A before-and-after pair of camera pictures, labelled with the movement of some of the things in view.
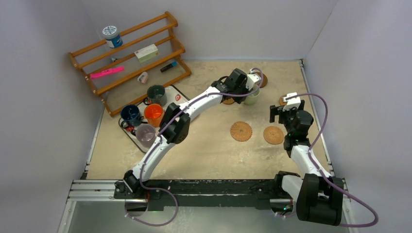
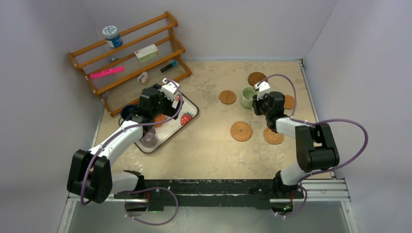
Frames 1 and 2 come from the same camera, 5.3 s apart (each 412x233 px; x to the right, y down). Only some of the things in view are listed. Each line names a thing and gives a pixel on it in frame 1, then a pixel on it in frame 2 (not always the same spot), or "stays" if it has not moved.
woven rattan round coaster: [241, 131] stays
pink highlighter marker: [106, 72] stays
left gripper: [246, 87] to [170, 111]
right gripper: [282, 110] to [257, 99]
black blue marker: [174, 64] stays
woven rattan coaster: [273, 135] stays
